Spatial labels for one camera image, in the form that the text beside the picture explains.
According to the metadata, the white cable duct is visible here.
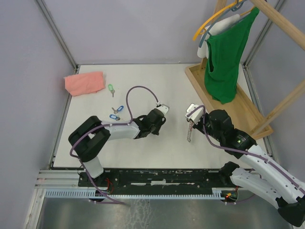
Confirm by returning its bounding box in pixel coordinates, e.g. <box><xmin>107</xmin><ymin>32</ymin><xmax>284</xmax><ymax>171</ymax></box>
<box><xmin>44</xmin><ymin>188</ymin><xmax>227</xmax><ymax>199</ymax></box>

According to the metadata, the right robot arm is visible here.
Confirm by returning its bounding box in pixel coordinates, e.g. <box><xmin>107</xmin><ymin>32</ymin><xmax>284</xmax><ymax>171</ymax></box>
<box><xmin>186</xmin><ymin>105</ymin><xmax>305</xmax><ymax>227</ymax></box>

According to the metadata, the wooden clothes rack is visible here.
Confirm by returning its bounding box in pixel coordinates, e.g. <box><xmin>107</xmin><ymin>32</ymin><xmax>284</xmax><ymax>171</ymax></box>
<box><xmin>185</xmin><ymin>0</ymin><xmax>305</xmax><ymax>140</ymax></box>

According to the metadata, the aluminium frame rail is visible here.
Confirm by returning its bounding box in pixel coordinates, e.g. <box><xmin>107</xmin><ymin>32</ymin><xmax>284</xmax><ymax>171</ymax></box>
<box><xmin>34</xmin><ymin>169</ymin><xmax>294</xmax><ymax>189</ymax></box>

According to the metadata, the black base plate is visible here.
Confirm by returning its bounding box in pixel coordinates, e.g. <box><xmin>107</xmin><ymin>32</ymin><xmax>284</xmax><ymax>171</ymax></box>
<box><xmin>93</xmin><ymin>168</ymin><xmax>237</xmax><ymax>196</ymax></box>

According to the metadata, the key with green tag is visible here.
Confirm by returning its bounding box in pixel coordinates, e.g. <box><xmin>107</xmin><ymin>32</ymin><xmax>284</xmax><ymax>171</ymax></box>
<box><xmin>108</xmin><ymin>84</ymin><xmax>115</xmax><ymax>97</ymax></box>

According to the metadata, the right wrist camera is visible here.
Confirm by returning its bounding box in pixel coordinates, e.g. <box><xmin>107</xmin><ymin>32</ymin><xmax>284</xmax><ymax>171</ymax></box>
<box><xmin>185</xmin><ymin>103</ymin><xmax>205</xmax><ymax>124</ymax></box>

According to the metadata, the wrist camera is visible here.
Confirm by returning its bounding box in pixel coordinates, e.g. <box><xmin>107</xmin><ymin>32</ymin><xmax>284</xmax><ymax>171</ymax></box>
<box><xmin>156</xmin><ymin>104</ymin><xmax>170</xmax><ymax>115</ymax></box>
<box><xmin>185</xmin><ymin>103</ymin><xmax>205</xmax><ymax>124</ymax></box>

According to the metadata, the white cloth on hanger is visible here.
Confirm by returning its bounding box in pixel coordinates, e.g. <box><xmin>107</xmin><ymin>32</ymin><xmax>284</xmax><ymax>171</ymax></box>
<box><xmin>197</xmin><ymin>14</ymin><xmax>240</xmax><ymax>58</ymax></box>

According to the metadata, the green shirt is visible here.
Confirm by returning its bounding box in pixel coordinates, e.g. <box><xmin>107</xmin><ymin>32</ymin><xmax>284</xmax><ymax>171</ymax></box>
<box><xmin>204</xmin><ymin>7</ymin><xmax>260</xmax><ymax>104</ymax></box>

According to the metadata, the yellow hanger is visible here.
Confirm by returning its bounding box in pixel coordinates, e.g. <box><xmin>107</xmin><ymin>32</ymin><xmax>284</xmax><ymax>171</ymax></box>
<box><xmin>193</xmin><ymin>0</ymin><xmax>256</xmax><ymax>40</ymax></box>

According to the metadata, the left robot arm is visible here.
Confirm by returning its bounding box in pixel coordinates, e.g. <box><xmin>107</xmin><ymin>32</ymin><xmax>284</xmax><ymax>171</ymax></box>
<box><xmin>68</xmin><ymin>105</ymin><xmax>169</xmax><ymax>186</ymax></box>

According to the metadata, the silver chain keyring red tag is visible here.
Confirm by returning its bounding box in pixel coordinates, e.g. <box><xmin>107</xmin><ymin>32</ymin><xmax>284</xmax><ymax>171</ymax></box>
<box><xmin>187</xmin><ymin>119</ymin><xmax>194</xmax><ymax>143</ymax></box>

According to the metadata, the key with blue tag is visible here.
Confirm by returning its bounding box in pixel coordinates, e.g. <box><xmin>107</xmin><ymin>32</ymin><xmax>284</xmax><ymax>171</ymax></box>
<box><xmin>109</xmin><ymin>114</ymin><xmax>124</xmax><ymax>121</ymax></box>
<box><xmin>112</xmin><ymin>105</ymin><xmax>124</xmax><ymax>114</ymax></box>

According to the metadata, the pink folded cloth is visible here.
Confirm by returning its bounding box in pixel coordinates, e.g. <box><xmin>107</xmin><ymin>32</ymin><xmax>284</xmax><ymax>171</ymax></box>
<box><xmin>64</xmin><ymin>72</ymin><xmax>105</xmax><ymax>97</ymax></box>

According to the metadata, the blue-grey hanger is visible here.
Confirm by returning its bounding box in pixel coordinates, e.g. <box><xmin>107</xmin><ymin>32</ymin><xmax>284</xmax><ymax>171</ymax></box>
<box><xmin>198</xmin><ymin>0</ymin><xmax>255</xmax><ymax>48</ymax></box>

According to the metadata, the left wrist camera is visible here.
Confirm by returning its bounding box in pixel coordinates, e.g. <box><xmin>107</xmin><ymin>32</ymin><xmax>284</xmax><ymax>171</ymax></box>
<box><xmin>156</xmin><ymin>104</ymin><xmax>170</xmax><ymax>115</ymax></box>

